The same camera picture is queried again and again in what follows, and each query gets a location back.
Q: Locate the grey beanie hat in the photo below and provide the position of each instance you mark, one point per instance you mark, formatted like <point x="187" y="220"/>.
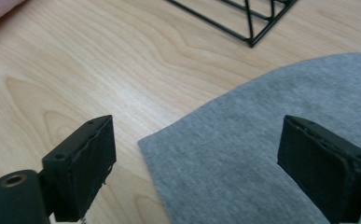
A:
<point x="262" y="130"/>

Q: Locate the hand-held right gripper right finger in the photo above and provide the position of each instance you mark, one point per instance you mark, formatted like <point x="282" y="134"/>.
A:
<point x="321" y="165"/>

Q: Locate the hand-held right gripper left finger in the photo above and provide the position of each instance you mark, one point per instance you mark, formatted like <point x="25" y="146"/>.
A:
<point x="78" y="168"/>

